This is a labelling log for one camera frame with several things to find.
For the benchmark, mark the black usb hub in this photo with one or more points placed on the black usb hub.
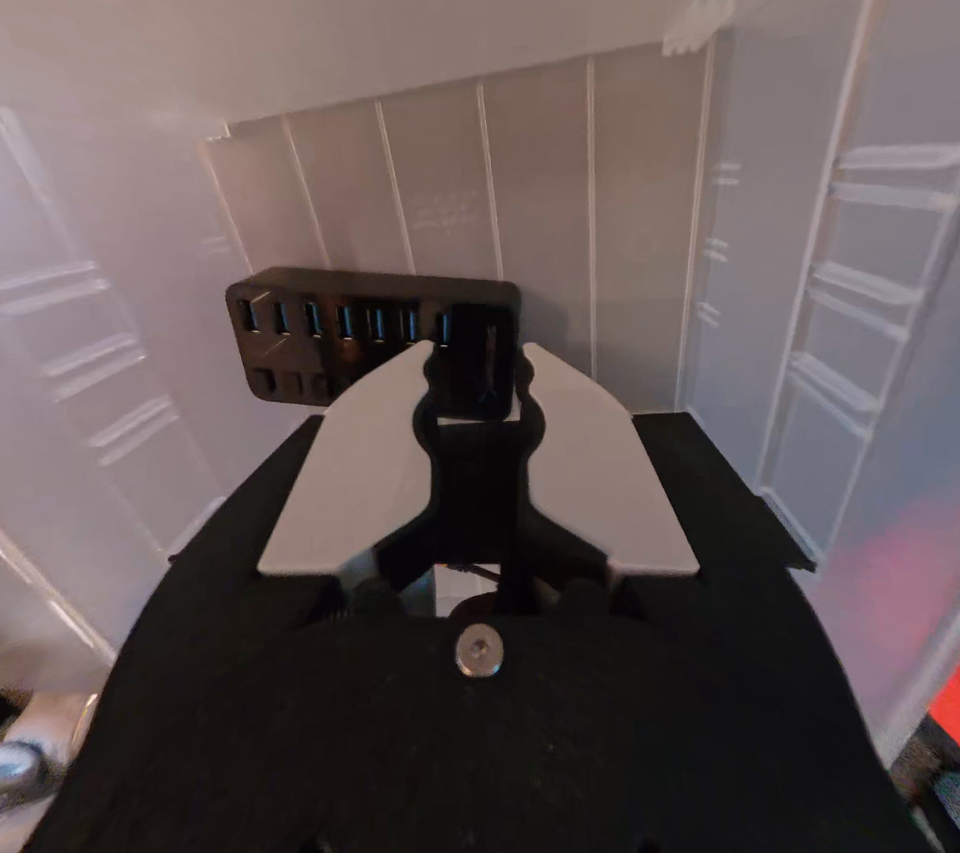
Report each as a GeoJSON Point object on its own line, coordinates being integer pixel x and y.
{"type": "Point", "coordinates": [300, 358]}

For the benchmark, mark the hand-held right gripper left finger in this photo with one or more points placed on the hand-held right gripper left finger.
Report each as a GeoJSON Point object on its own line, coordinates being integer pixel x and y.
{"type": "Point", "coordinates": [352, 478]}

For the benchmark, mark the clear plastic bin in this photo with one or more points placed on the clear plastic bin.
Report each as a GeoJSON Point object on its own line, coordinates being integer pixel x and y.
{"type": "Point", "coordinates": [525, 155]}

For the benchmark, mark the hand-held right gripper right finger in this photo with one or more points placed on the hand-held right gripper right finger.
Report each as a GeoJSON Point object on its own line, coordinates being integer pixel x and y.
{"type": "Point", "coordinates": [600, 478]}

